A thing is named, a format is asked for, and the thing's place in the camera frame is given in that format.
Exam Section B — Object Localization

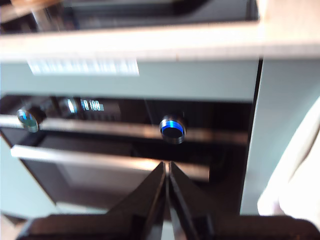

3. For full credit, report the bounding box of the cream hanging towel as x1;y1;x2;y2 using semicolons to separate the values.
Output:
257;99;320;217

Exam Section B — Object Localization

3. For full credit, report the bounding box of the steel oven door handle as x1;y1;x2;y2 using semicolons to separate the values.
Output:
10;144;211;181

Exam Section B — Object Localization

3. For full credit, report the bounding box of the black rotary knob under plus minus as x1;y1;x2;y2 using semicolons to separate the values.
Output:
159;114;188;145

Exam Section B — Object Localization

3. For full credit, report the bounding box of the black rotary knob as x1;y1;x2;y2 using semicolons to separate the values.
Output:
159;114;188;145
16;107;46;133

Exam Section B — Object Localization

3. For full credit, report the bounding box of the white printed table sticker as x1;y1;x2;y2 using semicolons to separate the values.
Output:
27;57;140;76

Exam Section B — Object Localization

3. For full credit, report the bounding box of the black glass hob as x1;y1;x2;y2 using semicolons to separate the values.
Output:
0;0;260;35

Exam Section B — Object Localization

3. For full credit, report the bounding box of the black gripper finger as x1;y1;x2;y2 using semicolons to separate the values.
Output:
168;161;241;240
107;161;167;240

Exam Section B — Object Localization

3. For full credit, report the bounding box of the grey-green cabinet door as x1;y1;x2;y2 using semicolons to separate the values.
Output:
239;58;320;216
0;134;58;216

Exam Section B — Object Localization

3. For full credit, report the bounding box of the black built-in oven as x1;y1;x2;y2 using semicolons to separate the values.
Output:
0;94;263;216

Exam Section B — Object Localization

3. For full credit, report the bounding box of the grey-green cabinet filler panel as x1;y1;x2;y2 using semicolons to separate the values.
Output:
0;58;260;103

